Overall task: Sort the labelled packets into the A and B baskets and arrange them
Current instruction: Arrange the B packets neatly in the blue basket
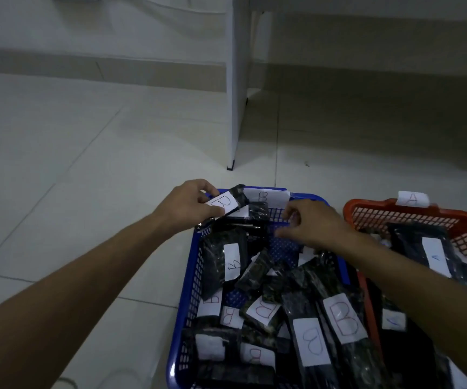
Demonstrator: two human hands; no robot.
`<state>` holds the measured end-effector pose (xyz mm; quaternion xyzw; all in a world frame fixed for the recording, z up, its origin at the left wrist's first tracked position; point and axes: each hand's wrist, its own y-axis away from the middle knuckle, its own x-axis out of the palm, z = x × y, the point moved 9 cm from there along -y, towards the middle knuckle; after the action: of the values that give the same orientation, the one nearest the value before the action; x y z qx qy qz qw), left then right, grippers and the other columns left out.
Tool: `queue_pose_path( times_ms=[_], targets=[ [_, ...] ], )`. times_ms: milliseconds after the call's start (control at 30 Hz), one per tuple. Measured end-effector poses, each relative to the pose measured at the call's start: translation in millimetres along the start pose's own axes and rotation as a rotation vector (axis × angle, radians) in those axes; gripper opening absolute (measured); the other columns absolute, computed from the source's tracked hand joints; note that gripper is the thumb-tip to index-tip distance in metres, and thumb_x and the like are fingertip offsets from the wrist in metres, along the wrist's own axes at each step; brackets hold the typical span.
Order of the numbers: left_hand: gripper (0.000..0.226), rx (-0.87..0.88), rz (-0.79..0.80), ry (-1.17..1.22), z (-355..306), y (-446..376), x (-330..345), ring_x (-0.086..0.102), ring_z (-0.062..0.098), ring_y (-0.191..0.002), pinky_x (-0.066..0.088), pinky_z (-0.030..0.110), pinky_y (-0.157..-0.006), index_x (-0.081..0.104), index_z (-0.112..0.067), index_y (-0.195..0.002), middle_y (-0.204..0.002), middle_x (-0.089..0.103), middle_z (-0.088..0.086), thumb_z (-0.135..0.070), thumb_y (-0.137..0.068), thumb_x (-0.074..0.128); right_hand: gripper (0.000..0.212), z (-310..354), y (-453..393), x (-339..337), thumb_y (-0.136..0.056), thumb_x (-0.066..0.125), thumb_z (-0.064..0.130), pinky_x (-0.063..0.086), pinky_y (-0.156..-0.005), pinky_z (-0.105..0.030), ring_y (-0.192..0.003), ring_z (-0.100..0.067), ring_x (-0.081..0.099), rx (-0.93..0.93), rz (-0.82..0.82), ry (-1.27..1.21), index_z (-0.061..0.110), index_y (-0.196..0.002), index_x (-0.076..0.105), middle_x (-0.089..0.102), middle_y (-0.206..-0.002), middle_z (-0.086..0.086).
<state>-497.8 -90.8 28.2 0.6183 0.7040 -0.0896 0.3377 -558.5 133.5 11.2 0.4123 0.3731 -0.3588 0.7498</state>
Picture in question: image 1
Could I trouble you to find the person's left hand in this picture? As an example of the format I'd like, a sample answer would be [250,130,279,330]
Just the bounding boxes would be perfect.
[152,179,226,239]

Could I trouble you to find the person's right hand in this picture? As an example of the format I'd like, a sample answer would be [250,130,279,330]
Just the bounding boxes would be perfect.
[276,199,354,252]

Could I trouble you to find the red plastic basket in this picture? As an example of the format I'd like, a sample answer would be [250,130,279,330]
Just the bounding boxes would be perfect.
[342,198,467,389]

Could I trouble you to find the blue plastic basket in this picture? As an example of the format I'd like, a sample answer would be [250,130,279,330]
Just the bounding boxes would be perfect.
[166,186,384,389]

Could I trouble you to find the person's right forearm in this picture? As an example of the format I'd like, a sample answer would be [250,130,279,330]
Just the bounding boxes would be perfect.
[338,234,467,385]

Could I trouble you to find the person's left forearm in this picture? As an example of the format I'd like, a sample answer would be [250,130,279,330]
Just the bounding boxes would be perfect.
[0,216,173,389]

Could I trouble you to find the large white paper tag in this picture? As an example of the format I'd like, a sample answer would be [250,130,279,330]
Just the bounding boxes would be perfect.
[243,188,292,209]

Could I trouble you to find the small white paper tag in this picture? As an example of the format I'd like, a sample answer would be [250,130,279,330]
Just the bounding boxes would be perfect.
[395,191,431,209]

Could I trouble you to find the white desk side panel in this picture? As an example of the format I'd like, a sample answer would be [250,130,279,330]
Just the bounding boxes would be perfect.
[225,0,274,171]

